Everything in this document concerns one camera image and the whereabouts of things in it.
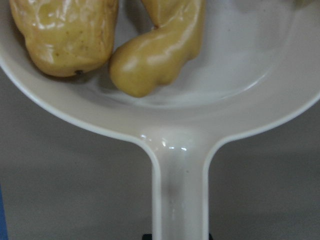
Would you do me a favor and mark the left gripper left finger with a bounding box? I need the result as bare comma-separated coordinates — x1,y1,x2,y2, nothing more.
141,233,153,240

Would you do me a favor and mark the tan toy ginger root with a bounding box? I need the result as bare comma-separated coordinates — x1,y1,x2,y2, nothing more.
108,0,206,98

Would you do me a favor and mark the brown toy potato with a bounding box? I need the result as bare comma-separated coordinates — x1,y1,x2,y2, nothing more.
9,0,119,77

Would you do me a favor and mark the beige plastic dustpan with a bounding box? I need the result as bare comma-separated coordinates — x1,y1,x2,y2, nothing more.
0,0,320,240

